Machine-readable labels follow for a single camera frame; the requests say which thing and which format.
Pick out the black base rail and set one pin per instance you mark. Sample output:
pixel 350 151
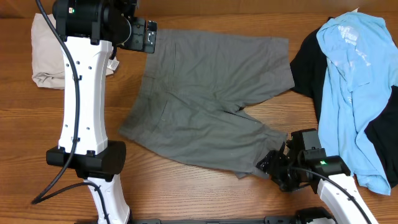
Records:
pixel 211 221

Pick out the beige folded shorts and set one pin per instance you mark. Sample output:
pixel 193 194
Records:
pixel 48 70

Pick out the light blue t-shirt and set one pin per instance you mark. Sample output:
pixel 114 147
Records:
pixel 361 71

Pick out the black garment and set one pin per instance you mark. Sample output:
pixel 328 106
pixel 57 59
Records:
pixel 308 70

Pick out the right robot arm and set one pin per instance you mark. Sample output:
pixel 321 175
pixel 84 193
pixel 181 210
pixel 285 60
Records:
pixel 302 162

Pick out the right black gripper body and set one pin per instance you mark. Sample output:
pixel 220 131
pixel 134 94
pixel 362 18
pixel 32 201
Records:
pixel 290 180

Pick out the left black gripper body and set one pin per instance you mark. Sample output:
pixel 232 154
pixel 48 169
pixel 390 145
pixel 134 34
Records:
pixel 137 41

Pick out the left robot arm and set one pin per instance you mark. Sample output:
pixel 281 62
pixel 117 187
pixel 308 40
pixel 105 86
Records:
pixel 90 32

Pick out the grey shorts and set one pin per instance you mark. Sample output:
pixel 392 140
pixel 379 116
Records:
pixel 195 87

